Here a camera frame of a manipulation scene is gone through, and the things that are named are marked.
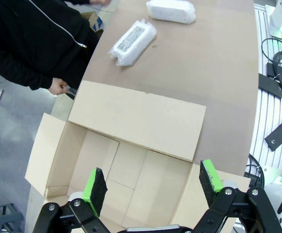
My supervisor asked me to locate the person's right forearm black sleeve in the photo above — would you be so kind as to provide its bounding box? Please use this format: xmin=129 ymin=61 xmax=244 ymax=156
xmin=0 ymin=36 xmax=55 ymax=91

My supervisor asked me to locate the black flat plate with hole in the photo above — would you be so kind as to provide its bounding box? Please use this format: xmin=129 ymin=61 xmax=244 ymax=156
xmin=264 ymin=116 xmax=282 ymax=151

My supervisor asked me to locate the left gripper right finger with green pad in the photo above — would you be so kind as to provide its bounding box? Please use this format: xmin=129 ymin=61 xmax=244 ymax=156
xmin=193 ymin=159 xmax=282 ymax=233

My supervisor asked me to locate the bubble-wrapped clock all white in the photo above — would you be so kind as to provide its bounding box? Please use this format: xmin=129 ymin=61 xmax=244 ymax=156
xmin=146 ymin=0 xmax=196 ymax=25

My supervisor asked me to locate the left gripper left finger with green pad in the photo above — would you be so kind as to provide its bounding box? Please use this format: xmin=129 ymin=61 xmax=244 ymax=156
xmin=33 ymin=166 xmax=109 ymax=233

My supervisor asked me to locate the black cable loop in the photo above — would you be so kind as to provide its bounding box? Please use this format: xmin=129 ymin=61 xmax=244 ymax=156
xmin=261 ymin=36 xmax=282 ymax=64

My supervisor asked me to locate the blue and white carton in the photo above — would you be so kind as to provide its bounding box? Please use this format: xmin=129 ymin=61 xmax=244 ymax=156
xmin=81 ymin=11 xmax=104 ymax=32

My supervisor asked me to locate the grey plastic stool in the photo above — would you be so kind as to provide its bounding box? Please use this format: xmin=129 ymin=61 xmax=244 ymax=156
xmin=0 ymin=203 xmax=24 ymax=233

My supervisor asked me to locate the person's right hand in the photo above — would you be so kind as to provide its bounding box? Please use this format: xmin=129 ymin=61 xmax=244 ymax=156
xmin=48 ymin=78 xmax=68 ymax=96

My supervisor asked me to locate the person in black zip hoodie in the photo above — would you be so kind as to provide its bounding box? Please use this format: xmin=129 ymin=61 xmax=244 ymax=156
xmin=0 ymin=0 xmax=105 ymax=92

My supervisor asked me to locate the bubble-wrapped clock with dark face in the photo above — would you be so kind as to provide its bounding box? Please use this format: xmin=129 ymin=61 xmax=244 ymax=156
xmin=108 ymin=19 xmax=157 ymax=67

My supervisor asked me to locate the open brown cardboard box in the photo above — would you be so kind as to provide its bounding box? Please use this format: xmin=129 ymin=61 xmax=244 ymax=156
xmin=24 ymin=80 xmax=252 ymax=233

